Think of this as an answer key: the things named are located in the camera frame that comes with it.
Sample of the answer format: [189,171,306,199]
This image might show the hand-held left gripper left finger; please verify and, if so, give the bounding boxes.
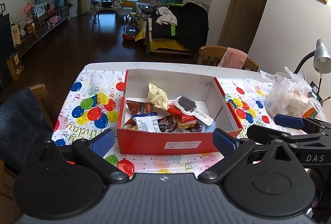
[35,129,130,184]

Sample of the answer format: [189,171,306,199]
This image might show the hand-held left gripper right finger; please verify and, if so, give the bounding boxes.
[198,128,298,184]

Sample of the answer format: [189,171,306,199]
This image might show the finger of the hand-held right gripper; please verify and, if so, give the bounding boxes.
[274,115,331,134]
[246,125,324,147]

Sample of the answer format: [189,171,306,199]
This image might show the light blue snack packet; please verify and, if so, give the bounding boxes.
[204,120,216,133]

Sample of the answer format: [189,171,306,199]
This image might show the red cardboard box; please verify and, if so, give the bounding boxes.
[117,69,243,155]

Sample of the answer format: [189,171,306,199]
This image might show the blue white snack packet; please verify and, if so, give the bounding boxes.
[132,112,159,133]

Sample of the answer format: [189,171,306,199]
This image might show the orange brown snack packet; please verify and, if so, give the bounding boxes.
[124,101,156,128]

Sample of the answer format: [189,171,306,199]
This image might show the red snack packet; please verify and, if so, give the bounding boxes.
[168,102,198,128]

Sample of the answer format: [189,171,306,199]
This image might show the dark brown snack packet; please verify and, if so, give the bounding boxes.
[158,115,177,133]

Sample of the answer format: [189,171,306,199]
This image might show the pale yellow snack packet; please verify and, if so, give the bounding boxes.
[148,83,168,110]

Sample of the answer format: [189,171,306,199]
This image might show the clear plastic bag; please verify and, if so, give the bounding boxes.
[265,66,325,121]

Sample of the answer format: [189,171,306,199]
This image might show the green pen holder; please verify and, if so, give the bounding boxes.
[309,82,324,103]

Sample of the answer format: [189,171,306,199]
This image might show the balloon printed tablecloth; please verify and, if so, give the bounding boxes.
[52,70,324,175]

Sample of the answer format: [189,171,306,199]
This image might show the white paper slip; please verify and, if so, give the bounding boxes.
[260,70,276,82]

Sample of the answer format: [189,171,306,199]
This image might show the silver desk lamp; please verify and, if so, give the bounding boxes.
[293,38,331,90]

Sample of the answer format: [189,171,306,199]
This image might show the pink cloth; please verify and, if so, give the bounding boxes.
[218,47,248,69]

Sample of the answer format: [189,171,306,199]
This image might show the blue jeans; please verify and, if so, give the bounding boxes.
[0,86,55,171]

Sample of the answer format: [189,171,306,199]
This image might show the wooden dining chair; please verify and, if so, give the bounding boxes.
[198,45,259,72]

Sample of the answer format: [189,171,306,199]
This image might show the wooden sofa yellow cushion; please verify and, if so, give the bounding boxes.
[146,18,197,56]

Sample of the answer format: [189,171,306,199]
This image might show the red toy car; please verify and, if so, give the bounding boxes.
[122,25,140,42]

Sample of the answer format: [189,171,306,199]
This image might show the brown gift bag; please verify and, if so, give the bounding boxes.
[6,52,25,80]

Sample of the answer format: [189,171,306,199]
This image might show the black coat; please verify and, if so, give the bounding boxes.
[151,2,209,50]

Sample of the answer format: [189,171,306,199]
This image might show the wooden door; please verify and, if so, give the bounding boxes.
[217,0,277,54]

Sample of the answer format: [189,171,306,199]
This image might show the dark low TV cabinet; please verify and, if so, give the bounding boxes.
[10,4,71,57]

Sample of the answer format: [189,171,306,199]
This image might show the wooden coffee table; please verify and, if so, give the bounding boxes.
[91,3,122,29]

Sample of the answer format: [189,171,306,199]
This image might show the white cloth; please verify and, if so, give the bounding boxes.
[155,8,178,26]

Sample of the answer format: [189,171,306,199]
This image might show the black tall cabinet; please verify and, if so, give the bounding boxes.
[0,3,14,90]

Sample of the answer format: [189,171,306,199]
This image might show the pink flower vase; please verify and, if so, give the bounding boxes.
[24,2,35,20]

